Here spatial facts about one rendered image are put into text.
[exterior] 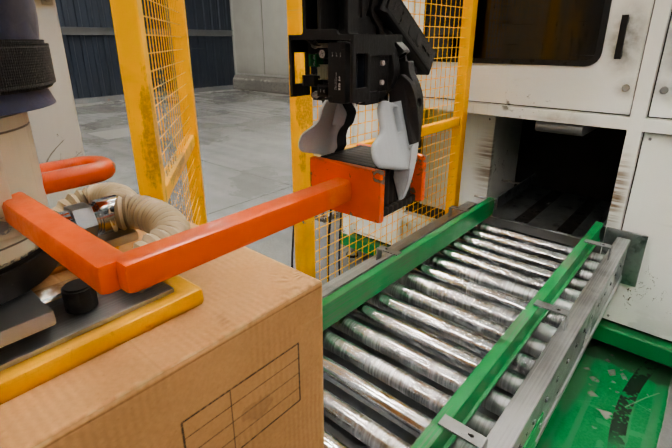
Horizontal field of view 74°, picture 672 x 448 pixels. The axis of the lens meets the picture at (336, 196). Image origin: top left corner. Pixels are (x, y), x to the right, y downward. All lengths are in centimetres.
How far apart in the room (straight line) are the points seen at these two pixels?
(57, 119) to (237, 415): 119
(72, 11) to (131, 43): 1079
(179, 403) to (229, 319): 8
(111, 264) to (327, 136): 25
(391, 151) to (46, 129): 126
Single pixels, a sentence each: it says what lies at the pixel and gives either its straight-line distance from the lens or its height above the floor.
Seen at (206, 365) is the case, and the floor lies 107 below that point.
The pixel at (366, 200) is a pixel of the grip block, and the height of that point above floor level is 121.
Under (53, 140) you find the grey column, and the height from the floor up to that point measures 107.
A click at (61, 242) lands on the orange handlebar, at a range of 34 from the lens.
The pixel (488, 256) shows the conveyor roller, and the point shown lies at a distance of 188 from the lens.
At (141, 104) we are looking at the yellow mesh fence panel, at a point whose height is 122.
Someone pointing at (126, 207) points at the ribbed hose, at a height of 117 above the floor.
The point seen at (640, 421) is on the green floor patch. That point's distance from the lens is 218.
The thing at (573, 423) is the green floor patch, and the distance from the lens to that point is 206.
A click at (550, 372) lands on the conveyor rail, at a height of 59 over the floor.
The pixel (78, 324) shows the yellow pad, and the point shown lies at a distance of 47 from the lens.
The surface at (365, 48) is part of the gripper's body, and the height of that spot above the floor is 134.
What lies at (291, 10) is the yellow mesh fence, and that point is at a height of 142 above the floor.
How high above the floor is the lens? 135
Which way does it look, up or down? 19 degrees down
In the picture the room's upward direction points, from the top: straight up
